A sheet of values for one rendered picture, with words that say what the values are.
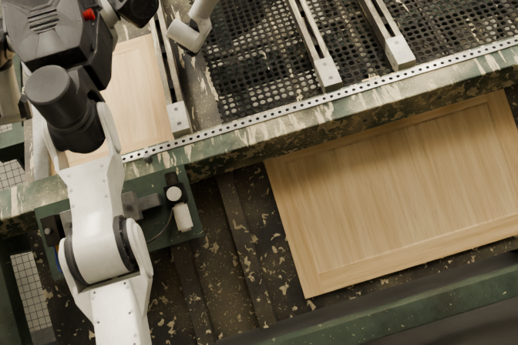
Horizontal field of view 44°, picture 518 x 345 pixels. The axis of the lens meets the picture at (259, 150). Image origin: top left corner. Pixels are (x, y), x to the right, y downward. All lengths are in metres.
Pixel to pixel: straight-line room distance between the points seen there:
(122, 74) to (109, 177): 0.83
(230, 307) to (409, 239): 0.68
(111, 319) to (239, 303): 0.84
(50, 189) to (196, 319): 0.66
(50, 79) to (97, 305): 0.55
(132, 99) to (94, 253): 0.90
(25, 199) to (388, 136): 1.26
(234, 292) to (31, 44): 1.12
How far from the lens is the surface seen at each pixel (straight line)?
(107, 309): 1.62
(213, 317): 2.38
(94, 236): 1.61
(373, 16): 2.37
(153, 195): 2.05
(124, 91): 2.42
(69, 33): 1.78
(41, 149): 2.35
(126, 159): 2.16
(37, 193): 2.23
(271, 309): 2.30
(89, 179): 1.70
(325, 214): 2.32
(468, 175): 2.42
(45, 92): 1.62
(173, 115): 2.19
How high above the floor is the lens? 0.61
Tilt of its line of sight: 5 degrees up
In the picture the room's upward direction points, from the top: 17 degrees counter-clockwise
